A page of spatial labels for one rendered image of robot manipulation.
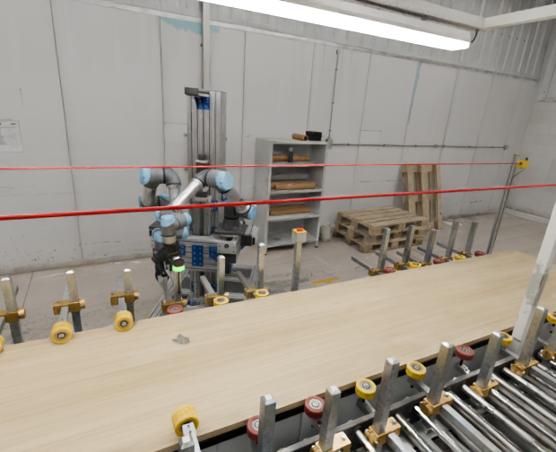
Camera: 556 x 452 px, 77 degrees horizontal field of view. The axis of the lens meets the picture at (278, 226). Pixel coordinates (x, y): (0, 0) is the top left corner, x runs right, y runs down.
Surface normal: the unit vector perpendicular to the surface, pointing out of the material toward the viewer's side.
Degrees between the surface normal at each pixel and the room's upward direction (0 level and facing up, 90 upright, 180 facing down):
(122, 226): 90
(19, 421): 0
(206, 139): 90
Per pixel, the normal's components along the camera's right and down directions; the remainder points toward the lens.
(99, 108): 0.46, 0.31
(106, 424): 0.07, -0.95
